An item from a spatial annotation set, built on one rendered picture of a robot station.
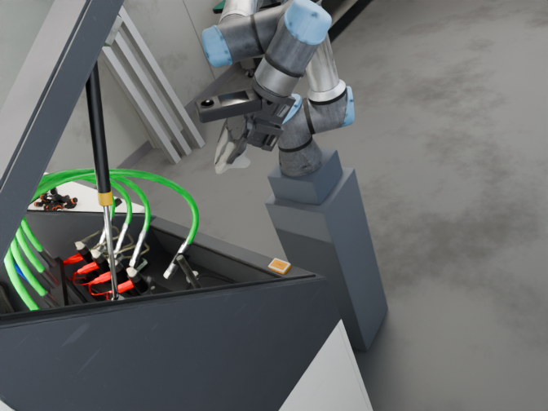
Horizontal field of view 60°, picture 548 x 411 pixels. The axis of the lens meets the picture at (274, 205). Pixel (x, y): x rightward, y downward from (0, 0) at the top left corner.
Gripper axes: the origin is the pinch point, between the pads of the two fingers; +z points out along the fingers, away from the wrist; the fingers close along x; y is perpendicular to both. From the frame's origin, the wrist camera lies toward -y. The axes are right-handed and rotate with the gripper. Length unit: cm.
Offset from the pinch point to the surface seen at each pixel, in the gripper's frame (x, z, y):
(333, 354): -24, 34, 42
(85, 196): 63, 69, -4
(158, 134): 225, 141, 79
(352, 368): -24, 41, 55
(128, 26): 259, 82, 42
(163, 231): 29, 48, 12
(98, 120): -15.7, -14.8, -28.5
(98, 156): -17.6, -10.5, -27.5
